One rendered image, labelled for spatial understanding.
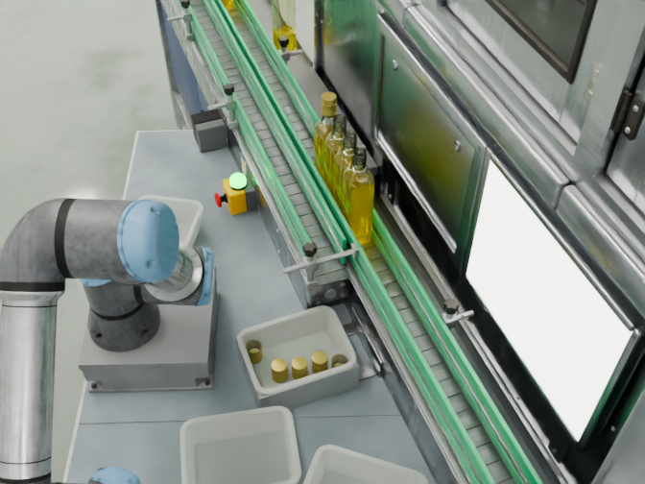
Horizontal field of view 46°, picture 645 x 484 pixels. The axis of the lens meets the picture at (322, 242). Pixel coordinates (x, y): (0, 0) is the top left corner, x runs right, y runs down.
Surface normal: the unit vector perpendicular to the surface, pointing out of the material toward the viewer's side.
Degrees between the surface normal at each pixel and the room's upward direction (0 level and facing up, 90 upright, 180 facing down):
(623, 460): 90
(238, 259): 0
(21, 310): 43
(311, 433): 0
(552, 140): 90
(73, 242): 49
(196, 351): 1
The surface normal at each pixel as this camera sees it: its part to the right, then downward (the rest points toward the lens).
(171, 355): 0.01, -0.69
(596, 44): -0.93, 0.26
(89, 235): -0.02, -0.08
